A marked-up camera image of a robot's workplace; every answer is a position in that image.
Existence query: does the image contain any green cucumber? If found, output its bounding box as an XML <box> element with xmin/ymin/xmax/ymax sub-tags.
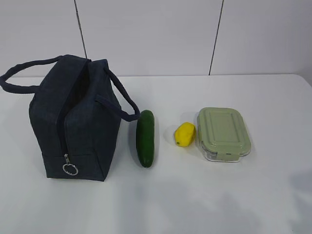
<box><xmin>136</xmin><ymin>110</ymin><xmax>155</xmax><ymax>168</ymax></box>

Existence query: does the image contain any yellow lemon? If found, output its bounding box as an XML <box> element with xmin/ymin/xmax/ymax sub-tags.
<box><xmin>174</xmin><ymin>122</ymin><xmax>196</xmax><ymax>147</ymax></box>

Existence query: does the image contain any green lidded glass food container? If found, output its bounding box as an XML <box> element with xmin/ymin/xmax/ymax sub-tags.
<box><xmin>197</xmin><ymin>107</ymin><xmax>252</xmax><ymax>162</ymax></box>

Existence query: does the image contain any navy blue fabric lunch bag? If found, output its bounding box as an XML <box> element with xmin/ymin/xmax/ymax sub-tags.
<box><xmin>0</xmin><ymin>55</ymin><xmax>140</xmax><ymax>181</ymax></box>

